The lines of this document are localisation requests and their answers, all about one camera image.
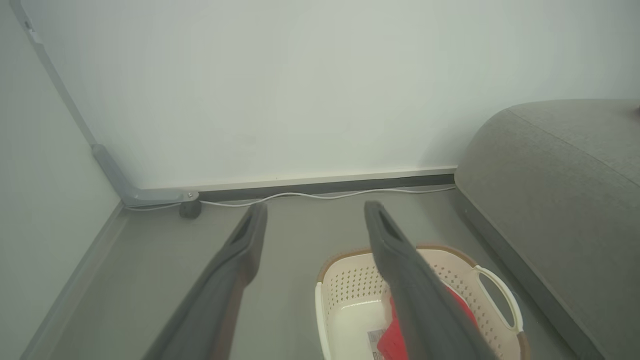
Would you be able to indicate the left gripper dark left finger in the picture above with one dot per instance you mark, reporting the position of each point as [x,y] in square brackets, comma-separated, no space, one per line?
[215,300]

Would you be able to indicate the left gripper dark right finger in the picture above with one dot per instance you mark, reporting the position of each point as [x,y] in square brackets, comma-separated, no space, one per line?
[425,310]

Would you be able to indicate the red jersey with number print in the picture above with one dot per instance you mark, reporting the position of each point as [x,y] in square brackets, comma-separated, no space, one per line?
[392,342]

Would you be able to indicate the grey fabric sofa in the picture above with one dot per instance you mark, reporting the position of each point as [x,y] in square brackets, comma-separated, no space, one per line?
[570,200]

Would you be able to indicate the cream perforated laundry basket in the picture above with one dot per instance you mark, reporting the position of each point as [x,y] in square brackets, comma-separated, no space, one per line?
[350,310]

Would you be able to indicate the small black caster wheel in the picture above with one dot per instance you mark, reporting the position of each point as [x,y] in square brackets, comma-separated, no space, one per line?
[190,209]

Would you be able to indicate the black wall baseboard strip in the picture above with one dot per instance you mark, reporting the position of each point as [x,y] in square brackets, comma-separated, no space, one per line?
[325,185]

